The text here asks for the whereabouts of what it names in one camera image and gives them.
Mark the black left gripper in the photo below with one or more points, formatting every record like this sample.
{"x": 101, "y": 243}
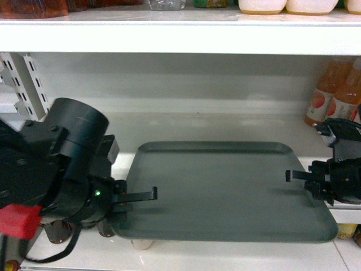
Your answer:
{"x": 87, "y": 194}

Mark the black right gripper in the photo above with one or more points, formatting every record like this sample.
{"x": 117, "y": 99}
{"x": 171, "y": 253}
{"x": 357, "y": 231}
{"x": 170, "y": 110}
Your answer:
{"x": 331, "y": 181}

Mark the grey rectangular serving tray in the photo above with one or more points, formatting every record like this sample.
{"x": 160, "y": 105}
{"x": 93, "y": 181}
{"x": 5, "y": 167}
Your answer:
{"x": 223, "y": 192}

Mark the red block on left arm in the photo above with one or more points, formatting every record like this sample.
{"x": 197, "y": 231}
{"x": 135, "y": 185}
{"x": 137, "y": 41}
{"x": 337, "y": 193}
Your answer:
{"x": 20, "y": 221}

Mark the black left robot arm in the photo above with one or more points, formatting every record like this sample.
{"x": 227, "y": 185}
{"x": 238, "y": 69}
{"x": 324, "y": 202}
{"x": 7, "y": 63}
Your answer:
{"x": 60, "y": 169}

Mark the dark soda bottle right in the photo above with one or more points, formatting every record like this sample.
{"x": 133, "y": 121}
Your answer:
{"x": 105, "y": 229}

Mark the dark soda bottle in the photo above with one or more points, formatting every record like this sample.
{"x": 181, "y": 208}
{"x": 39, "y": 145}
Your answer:
{"x": 105, "y": 229}
{"x": 58, "y": 231}

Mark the yellow white drink can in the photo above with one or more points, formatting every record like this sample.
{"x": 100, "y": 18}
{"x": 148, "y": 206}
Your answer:
{"x": 141, "y": 245}

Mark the white middle shelf board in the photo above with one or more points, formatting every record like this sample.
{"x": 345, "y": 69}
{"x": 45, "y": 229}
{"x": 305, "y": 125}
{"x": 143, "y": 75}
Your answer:
{"x": 135, "y": 129}

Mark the white shelf board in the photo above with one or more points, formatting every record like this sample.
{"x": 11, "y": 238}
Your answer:
{"x": 135, "y": 129}
{"x": 221, "y": 31}

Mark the dark soda bottle left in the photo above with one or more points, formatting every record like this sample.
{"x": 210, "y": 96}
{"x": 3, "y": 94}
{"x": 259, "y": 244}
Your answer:
{"x": 58, "y": 231}

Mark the orange juice bottle left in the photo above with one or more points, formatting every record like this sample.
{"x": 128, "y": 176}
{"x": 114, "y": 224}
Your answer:
{"x": 334, "y": 76}

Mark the orange juice bottle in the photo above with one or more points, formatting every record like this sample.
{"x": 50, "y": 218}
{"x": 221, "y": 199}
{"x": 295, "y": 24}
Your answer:
{"x": 334, "y": 76}
{"x": 347, "y": 95}

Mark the orange juice bottle middle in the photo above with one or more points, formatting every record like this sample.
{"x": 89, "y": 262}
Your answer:
{"x": 347, "y": 95}

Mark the white slotted shelf upright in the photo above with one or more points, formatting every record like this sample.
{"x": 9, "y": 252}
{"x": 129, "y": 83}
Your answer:
{"x": 21, "y": 74}

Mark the white bowl right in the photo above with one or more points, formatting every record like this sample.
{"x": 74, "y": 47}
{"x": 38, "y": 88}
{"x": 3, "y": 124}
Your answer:
{"x": 310, "y": 7}

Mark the white bowl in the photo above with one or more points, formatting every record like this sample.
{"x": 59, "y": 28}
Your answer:
{"x": 261, "y": 7}
{"x": 310, "y": 7}

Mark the white bowl left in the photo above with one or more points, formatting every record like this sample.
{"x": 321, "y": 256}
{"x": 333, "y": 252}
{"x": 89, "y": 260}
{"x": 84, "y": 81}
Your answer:
{"x": 261, "y": 7}

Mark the white upper shelf board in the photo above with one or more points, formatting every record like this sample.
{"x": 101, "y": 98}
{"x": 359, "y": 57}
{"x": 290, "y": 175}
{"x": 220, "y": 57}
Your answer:
{"x": 221, "y": 31}

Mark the clear plastic water bottle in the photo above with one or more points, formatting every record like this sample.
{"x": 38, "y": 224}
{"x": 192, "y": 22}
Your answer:
{"x": 166, "y": 5}

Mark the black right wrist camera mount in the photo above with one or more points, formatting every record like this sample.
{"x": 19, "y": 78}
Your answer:
{"x": 342, "y": 136}

